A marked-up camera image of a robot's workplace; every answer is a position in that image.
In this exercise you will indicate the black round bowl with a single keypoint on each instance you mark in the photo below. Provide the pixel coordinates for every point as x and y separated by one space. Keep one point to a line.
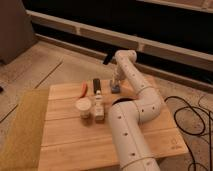
120 100

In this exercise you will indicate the grey sofa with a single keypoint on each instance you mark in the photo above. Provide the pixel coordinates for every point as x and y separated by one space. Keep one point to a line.
16 31

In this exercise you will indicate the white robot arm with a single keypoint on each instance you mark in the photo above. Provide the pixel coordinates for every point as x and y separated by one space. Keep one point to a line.
125 117

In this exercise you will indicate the orange carrot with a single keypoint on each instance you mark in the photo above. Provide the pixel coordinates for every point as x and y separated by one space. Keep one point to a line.
84 90

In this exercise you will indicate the dark rectangular block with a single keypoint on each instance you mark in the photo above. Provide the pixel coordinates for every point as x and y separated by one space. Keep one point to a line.
96 85

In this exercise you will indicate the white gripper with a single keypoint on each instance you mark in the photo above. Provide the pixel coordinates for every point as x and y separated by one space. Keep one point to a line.
118 75

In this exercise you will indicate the small white bottle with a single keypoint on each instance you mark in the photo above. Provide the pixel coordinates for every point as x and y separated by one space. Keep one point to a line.
99 107

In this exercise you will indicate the yellow-green mat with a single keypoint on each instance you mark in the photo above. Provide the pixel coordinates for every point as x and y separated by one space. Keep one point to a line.
21 151

